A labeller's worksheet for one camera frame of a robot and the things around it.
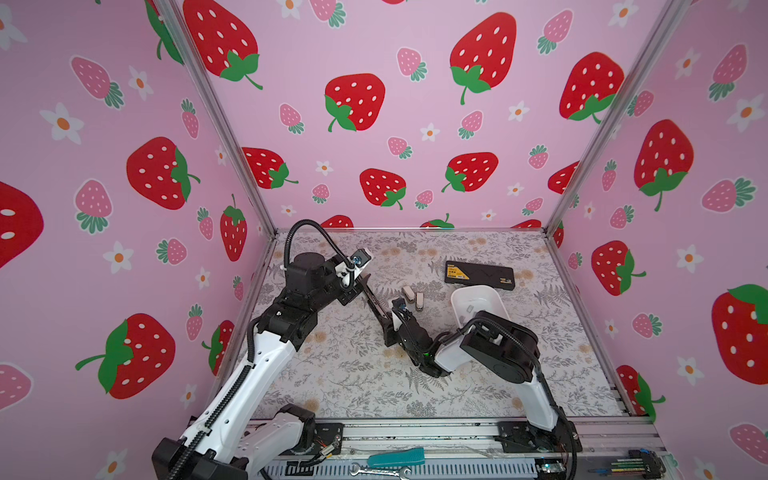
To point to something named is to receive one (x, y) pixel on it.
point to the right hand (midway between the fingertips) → (380, 317)
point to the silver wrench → (356, 469)
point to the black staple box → (482, 274)
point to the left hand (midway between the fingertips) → (357, 262)
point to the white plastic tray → (468, 301)
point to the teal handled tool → (412, 456)
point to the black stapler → (381, 308)
